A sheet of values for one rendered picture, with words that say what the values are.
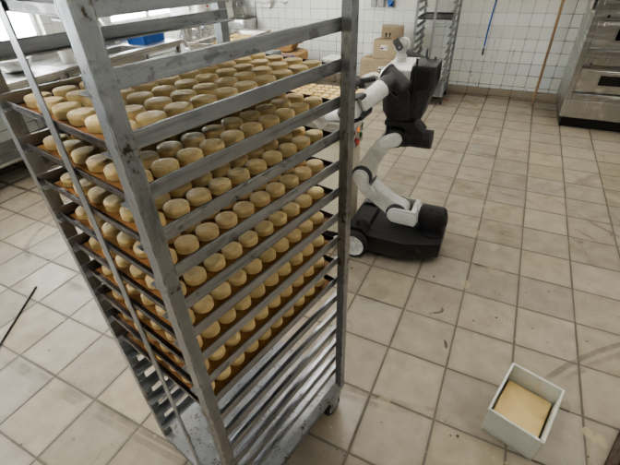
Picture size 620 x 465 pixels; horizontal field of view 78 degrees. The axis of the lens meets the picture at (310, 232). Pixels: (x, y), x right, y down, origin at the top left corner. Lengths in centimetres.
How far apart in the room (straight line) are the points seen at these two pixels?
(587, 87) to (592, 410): 384
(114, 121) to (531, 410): 196
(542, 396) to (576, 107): 392
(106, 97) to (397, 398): 178
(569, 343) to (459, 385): 70
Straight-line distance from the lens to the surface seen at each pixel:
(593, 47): 531
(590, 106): 550
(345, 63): 103
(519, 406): 211
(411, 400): 204
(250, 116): 95
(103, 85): 60
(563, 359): 245
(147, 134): 67
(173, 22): 120
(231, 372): 118
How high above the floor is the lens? 172
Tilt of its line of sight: 36 degrees down
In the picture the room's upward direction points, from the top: 2 degrees counter-clockwise
